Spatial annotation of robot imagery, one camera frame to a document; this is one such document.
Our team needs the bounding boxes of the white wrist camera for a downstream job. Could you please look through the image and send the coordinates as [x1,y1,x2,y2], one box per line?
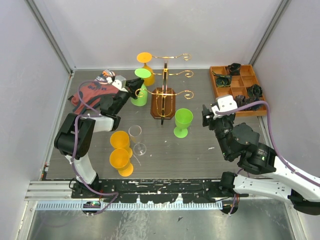
[106,75,128,92]
[211,94,238,119]

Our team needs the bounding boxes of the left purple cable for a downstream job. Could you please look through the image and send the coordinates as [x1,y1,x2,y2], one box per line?
[72,79,120,216]

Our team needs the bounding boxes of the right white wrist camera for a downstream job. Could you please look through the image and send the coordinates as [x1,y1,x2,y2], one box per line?
[211,94,238,119]

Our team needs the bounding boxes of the orange goblet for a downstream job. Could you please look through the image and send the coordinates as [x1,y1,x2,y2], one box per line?
[109,148,134,177]
[110,130,133,158]
[136,52,155,87]

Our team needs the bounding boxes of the purple cable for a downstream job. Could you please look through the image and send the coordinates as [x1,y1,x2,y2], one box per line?
[72,79,120,216]
[216,100,320,187]

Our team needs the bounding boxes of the grey cable duct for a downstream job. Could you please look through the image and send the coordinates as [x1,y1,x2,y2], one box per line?
[35,200,223,211]

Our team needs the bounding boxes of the gold wine glass rack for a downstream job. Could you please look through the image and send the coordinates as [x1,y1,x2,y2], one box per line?
[146,53,194,125]

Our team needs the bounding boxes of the green goblet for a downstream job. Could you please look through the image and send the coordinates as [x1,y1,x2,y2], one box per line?
[173,108,194,139]
[131,68,148,107]

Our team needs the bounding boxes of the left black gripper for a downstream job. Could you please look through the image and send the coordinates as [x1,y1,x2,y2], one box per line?
[113,77,145,115]

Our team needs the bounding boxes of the green goblet front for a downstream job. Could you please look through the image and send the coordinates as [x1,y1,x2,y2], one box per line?
[131,68,148,107]

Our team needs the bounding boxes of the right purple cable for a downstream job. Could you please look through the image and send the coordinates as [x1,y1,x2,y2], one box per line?
[216,100,320,187]

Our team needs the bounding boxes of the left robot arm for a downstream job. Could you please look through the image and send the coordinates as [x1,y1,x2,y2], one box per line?
[54,75,144,198]

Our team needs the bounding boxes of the green goblet rear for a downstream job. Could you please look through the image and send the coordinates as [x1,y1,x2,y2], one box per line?
[173,108,194,139]

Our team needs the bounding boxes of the red cloth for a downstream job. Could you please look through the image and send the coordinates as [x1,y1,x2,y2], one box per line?
[68,69,119,115]

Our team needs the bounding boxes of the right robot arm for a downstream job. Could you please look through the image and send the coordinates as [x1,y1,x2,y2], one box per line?
[202,105,320,216]

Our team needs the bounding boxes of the black rolled item in tray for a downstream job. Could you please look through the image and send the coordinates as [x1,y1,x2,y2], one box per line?
[246,84,263,98]

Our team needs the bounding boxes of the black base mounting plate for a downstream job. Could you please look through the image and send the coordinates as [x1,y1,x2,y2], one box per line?
[68,178,234,204]

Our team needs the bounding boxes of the clear wine glass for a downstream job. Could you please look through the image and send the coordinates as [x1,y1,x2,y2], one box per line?
[128,125,147,156]

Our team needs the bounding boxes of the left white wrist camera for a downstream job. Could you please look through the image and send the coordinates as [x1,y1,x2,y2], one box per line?
[106,75,128,92]

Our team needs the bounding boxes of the wooden compartment tray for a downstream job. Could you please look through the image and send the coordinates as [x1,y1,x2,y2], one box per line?
[209,63,265,107]

